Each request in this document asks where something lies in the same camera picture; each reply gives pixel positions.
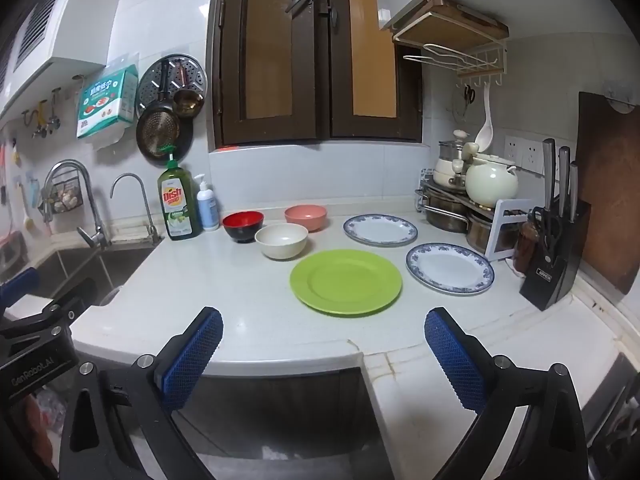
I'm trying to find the white blue pump bottle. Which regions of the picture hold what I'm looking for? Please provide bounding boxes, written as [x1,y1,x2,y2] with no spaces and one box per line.
[193,174,221,232]

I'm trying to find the small brass ladle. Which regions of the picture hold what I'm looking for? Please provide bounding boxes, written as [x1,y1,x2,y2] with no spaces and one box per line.
[172,60,206,120]

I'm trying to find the red bowl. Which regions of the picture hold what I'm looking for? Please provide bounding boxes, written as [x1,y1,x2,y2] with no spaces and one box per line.
[222,211,265,244]

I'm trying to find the black knife block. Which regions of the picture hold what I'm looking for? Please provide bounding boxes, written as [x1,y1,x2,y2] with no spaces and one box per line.
[519,200,593,311]

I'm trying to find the black kitchen scissors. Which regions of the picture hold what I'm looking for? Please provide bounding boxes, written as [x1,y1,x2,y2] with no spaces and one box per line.
[530,207,563,256]

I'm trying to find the light wooden cutting board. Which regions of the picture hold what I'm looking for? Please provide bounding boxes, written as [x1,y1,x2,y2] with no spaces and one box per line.
[395,0,510,53]

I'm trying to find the metal pot rack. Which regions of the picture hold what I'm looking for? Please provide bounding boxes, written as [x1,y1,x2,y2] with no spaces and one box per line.
[415,167,541,263]

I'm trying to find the white hanging ladle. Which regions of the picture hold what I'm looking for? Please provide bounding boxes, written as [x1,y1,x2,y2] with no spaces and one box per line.
[474,82,496,153]

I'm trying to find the paper towel box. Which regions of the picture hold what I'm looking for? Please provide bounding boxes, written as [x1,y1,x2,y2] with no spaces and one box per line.
[76,64,139,141]

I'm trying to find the large steel kitchen faucet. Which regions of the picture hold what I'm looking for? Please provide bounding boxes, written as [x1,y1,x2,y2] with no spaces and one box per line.
[42,159,112,250]

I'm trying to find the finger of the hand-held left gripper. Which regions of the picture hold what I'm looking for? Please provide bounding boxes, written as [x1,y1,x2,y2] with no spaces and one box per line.
[0,266,41,311]
[0,277,98,356]

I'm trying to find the white wire wall rack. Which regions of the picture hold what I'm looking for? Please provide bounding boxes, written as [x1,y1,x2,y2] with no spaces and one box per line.
[392,0,511,92]

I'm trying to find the white wall socket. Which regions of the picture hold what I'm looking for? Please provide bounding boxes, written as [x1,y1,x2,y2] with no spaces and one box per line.
[504,135,546,173]

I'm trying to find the green plate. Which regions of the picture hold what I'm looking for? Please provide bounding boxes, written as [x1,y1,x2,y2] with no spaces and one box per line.
[290,249,404,317]

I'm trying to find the black frying pan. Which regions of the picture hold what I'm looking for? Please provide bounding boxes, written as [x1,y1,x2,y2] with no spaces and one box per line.
[145,112,195,166]

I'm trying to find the black wire basket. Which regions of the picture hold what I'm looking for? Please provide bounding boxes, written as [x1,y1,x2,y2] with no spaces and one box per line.
[39,175,83,216]

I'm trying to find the blue floral patterned plate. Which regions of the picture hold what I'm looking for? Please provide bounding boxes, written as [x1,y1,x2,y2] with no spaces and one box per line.
[405,242,496,296]
[343,214,419,247]

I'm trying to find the round metal steamer plate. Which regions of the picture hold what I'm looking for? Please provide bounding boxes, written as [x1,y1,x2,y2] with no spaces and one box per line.
[136,53,208,116]

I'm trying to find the white plate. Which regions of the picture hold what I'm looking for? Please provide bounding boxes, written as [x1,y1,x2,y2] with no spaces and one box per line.
[254,223,309,261]

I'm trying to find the stainless steel sink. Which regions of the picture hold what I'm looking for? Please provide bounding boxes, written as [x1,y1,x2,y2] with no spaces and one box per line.
[0,245,151,311]

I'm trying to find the green dish soap bottle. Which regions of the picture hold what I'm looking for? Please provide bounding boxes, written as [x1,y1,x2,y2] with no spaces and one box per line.
[157,145,203,241]

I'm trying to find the pink bowl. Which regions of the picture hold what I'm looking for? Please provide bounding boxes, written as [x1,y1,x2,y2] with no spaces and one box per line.
[284,204,328,232]

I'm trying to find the brown wooden window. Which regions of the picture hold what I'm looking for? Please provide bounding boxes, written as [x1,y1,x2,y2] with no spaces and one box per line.
[207,0,425,152]

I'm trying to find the brass strainer ladle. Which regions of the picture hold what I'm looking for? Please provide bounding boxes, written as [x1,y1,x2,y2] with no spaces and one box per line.
[136,60,182,161]

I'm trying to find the thin gooseneck faucet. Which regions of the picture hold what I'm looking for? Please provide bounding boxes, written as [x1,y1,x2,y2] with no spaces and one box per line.
[110,172,165,246]

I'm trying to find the stainless steel pot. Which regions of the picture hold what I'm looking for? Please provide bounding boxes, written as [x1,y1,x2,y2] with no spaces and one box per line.
[425,192,471,233]
[465,212,523,256]

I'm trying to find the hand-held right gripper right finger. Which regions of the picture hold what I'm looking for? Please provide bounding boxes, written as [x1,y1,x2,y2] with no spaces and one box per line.
[424,307,588,480]

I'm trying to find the small cream pot with lid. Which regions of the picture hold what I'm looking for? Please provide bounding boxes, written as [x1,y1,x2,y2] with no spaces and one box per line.
[432,130,481,187]

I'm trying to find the large cream ceramic pot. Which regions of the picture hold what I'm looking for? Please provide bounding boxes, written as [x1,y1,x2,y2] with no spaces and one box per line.
[465,155,520,208]

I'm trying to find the dark wooden cutting board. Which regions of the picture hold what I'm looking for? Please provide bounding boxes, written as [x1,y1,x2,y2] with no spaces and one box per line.
[575,91,640,296]

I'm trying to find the white range hood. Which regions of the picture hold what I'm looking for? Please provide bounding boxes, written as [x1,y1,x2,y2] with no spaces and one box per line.
[0,0,126,121]

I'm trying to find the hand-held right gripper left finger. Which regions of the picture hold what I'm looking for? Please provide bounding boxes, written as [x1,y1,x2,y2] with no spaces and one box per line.
[59,306,224,480]

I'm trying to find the brown glass bottle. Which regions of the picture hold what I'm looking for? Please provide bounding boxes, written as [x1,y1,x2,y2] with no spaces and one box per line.
[515,220,538,273]

